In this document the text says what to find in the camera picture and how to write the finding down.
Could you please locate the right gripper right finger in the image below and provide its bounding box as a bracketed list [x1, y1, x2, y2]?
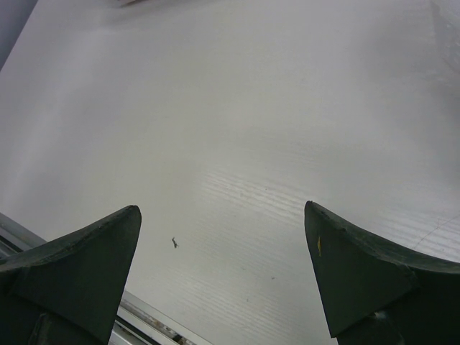
[304, 201, 459, 344]

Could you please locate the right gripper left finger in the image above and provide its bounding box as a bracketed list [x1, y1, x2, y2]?
[1, 206, 142, 344]

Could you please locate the aluminium rail frame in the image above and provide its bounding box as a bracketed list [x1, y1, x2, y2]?
[1, 214, 211, 345]

